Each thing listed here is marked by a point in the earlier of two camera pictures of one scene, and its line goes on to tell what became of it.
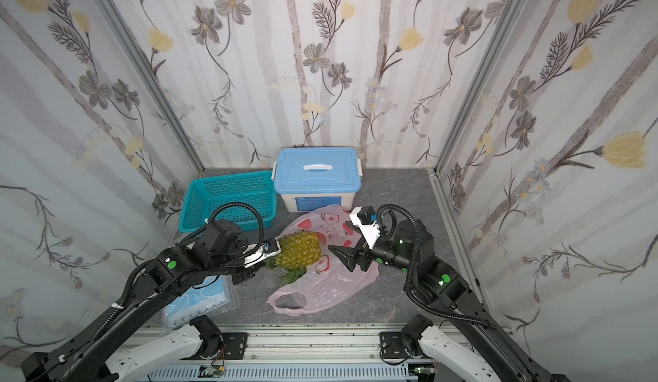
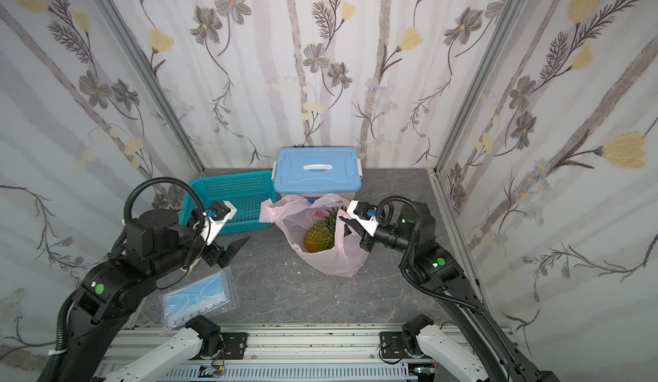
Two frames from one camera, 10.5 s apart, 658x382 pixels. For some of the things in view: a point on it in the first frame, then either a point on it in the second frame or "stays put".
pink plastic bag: [333, 279] to [293, 214]
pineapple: [300, 251] to [320, 235]
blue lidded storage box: [308, 178] stays put
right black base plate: [392, 345] stays put
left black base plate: [234, 344] stays put
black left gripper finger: [242, 275] to [210, 256]
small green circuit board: [207, 371] stays put
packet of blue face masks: [215, 295] stays put
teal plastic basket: [229, 196] stays put
